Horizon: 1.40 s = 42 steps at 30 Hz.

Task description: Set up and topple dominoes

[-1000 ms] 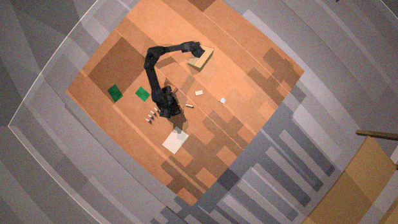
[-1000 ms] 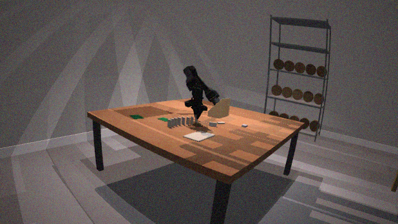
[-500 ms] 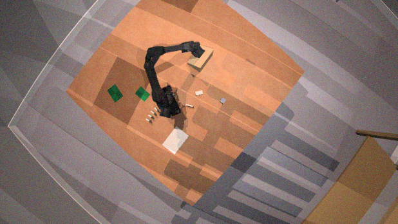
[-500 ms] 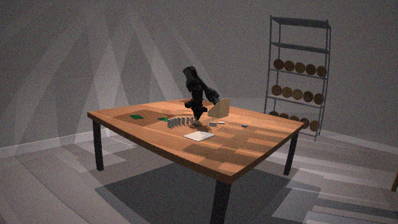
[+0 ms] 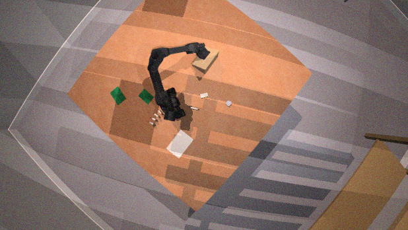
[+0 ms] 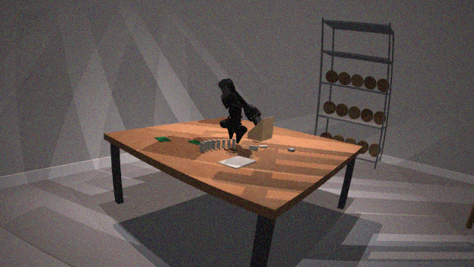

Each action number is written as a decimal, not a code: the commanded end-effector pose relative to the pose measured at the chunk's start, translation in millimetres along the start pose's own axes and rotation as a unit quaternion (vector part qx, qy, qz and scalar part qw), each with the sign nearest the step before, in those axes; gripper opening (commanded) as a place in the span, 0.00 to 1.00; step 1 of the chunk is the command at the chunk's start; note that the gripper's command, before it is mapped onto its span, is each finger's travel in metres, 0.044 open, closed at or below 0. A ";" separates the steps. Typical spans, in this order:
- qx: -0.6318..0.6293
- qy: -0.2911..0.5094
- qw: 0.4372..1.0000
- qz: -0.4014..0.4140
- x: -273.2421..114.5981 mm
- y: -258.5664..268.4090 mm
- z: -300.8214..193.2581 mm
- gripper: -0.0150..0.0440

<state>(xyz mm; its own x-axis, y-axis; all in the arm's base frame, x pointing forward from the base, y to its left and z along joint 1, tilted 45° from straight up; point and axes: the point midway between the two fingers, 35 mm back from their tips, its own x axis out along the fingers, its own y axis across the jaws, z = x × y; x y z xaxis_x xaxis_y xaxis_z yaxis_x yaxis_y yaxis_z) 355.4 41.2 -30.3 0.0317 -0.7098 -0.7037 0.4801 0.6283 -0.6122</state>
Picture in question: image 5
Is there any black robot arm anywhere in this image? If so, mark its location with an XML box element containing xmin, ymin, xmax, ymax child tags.
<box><xmin>147</xmin><ymin>42</ymin><xmax>211</xmax><ymax>122</ymax></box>

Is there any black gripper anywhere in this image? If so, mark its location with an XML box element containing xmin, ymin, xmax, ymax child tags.
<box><xmin>166</xmin><ymin>88</ymin><xmax>186</xmax><ymax>119</ymax></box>

